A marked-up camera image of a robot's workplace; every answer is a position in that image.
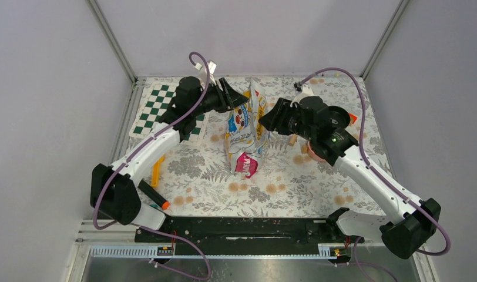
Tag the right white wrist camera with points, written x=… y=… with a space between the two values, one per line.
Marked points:
x=303 y=91

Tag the green white chessboard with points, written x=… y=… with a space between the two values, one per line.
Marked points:
x=155 y=101

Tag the floral tablecloth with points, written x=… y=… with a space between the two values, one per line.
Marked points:
x=197 y=180

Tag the cat food bag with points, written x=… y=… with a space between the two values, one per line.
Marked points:
x=246 y=140

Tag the wooden cork cylinder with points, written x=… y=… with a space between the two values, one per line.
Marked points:
x=292 y=140

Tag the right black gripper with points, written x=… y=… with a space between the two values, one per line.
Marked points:
x=276 y=118

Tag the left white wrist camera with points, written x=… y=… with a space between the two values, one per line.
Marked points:
x=206 y=74

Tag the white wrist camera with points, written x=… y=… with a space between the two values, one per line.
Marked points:
x=303 y=91
x=206 y=74

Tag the pink bowl with kibble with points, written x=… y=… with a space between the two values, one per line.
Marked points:
x=313 y=155

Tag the orange red small object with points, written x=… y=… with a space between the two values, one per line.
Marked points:
x=353 y=118

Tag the black marker orange cap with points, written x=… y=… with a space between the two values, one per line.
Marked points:
x=157 y=198

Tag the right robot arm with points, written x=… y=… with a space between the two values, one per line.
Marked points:
x=408 y=221

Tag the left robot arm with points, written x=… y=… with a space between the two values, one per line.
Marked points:
x=115 y=187

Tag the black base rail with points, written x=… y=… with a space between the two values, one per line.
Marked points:
x=246 y=236

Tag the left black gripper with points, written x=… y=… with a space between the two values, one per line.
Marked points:
x=229 y=98

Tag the yellow plastic scoop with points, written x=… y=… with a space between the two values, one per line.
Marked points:
x=156 y=172

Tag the black empty bowl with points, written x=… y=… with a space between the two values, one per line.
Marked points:
x=339 y=117

